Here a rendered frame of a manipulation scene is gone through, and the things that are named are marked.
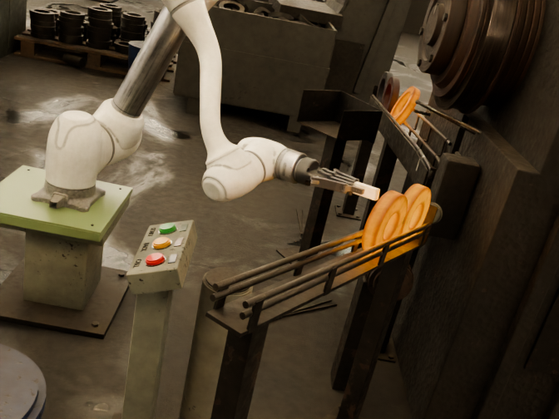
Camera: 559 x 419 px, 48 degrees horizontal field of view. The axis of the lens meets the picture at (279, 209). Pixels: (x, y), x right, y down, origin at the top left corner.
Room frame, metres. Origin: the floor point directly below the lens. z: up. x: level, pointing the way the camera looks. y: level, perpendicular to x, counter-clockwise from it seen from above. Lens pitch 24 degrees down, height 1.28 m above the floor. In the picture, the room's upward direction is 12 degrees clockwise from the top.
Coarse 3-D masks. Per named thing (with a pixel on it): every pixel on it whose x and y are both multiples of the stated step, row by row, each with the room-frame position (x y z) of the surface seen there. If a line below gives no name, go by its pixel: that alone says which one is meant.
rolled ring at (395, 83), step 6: (390, 78) 2.87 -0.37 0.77; (396, 78) 2.84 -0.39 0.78; (390, 84) 2.88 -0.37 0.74; (396, 84) 2.80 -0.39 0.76; (384, 90) 2.93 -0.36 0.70; (390, 90) 2.91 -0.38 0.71; (396, 90) 2.78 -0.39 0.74; (384, 96) 2.91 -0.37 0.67; (390, 96) 2.78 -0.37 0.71; (396, 96) 2.76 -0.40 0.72; (384, 102) 2.90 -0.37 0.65; (390, 102) 2.76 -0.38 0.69; (390, 108) 2.76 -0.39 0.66
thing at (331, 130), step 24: (312, 96) 2.53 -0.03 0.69; (336, 96) 2.61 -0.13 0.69; (312, 120) 2.55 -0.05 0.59; (336, 120) 2.61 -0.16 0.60; (360, 120) 2.35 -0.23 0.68; (336, 144) 2.40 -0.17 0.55; (336, 168) 2.42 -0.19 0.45; (312, 216) 2.42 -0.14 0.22; (312, 240) 2.40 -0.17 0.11; (312, 264) 2.39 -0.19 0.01
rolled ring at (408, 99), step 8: (408, 88) 2.71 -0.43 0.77; (416, 88) 2.64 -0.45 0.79; (400, 96) 2.74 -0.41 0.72; (408, 96) 2.70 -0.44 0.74; (416, 96) 2.60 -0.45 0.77; (400, 104) 2.71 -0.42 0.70; (408, 104) 2.57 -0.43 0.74; (416, 104) 2.58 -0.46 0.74; (392, 112) 2.69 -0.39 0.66; (400, 112) 2.58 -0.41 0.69; (408, 112) 2.56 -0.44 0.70; (400, 120) 2.57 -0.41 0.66
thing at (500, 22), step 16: (496, 0) 1.74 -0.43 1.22; (512, 0) 1.76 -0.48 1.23; (496, 16) 1.74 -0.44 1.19; (512, 16) 1.74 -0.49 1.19; (496, 32) 1.73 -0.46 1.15; (480, 48) 1.73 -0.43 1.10; (496, 48) 1.73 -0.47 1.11; (480, 64) 1.73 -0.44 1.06; (496, 64) 1.73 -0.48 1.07; (464, 80) 1.78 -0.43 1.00; (480, 80) 1.75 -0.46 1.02; (464, 96) 1.79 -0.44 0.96; (480, 96) 1.78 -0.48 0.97
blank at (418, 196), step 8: (416, 184) 1.46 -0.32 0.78; (408, 192) 1.42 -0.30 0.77; (416, 192) 1.42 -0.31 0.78; (424, 192) 1.45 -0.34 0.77; (408, 200) 1.40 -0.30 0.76; (416, 200) 1.41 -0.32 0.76; (424, 200) 1.47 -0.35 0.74; (408, 208) 1.39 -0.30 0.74; (416, 208) 1.43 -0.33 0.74; (424, 208) 1.48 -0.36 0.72; (408, 216) 1.40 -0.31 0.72; (416, 216) 1.48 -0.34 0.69; (424, 216) 1.50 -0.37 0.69; (408, 224) 1.41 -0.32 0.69; (416, 224) 1.46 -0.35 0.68; (400, 232) 1.39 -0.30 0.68; (400, 240) 1.40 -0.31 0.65
